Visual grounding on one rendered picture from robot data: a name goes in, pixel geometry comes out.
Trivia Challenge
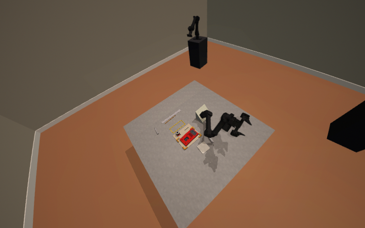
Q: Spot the beige flat square pad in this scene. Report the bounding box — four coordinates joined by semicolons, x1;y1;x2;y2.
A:
197;142;210;153

